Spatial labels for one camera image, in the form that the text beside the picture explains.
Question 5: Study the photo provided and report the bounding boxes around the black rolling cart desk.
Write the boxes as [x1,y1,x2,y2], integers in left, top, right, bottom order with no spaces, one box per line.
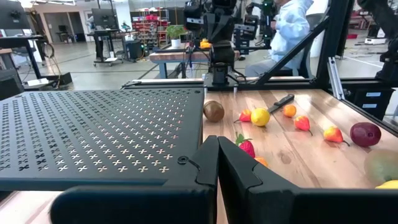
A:
[86,29,139,67]

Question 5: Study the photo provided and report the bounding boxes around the small orange fruit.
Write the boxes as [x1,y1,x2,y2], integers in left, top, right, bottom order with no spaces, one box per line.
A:
[282,104,297,118]
[254,156,269,169]

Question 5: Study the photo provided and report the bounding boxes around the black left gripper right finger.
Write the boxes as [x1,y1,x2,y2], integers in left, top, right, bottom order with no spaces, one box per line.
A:
[218,136,398,224]

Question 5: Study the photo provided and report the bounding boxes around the red strawberry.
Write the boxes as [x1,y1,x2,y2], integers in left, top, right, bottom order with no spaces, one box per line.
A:
[234,132,256,159]

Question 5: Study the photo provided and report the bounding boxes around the yellow lemon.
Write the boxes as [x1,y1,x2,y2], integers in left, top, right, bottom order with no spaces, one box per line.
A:
[374,179,398,190]
[250,107,271,128]

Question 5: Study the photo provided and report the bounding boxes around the black perforated metal stand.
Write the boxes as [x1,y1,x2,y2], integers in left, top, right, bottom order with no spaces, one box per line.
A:
[0,86,206,192]

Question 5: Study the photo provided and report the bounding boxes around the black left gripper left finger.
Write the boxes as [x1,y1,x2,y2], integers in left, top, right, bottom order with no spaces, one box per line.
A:
[50,135,220,224]

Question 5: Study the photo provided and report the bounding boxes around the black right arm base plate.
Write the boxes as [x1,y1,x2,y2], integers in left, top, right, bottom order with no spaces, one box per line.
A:
[202,73,241,91]

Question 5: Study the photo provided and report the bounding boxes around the green-brown kiwi fruit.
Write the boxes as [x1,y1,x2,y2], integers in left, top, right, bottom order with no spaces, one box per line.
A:
[363,148,398,187]

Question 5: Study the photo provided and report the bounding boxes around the person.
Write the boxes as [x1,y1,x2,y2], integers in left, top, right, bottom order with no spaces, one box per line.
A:
[244,0,315,78]

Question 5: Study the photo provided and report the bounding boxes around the dark red apple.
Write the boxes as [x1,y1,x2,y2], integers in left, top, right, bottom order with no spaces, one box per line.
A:
[349,121,382,148]

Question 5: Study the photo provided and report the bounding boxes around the black office desk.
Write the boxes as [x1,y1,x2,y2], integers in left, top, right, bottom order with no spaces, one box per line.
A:
[0,34,73,91]

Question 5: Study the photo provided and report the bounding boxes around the green plant white pot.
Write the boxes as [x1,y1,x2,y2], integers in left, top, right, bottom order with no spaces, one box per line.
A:
[165,24,187,49]

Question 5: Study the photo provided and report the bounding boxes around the red storage shelf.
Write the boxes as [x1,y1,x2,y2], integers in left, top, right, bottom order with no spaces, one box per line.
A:
[130,9,170,49]

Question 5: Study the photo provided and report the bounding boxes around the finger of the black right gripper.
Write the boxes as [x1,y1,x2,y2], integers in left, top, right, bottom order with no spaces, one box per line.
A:
[207,12,220,43]
[219,12,233,43]

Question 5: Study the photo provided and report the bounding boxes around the wooden workbench blue legs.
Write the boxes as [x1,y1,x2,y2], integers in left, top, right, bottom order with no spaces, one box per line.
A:
[149,49,242,79]

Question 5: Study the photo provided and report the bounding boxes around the grey office chair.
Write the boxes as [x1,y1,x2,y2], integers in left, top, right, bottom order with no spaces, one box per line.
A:
[276,12,326,78]

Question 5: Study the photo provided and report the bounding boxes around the black cabinet white labels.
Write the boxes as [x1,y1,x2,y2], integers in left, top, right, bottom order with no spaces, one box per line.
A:
[353,88,396,121]

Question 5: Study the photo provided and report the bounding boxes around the black-handled kitchen knife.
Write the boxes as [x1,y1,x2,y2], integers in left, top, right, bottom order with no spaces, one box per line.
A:
[266,93,295,114]

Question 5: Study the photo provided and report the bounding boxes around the black monitor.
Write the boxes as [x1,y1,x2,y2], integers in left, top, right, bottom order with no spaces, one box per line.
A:
[0,0,32,30]
[91,8,119,29]

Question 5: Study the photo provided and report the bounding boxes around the brown kiwi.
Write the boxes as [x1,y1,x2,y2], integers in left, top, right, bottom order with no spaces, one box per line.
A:
[203,100,225,123]

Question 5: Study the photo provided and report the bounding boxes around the silver aluminium strut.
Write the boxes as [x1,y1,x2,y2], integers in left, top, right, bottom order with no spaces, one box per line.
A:
[326,57,346,101]

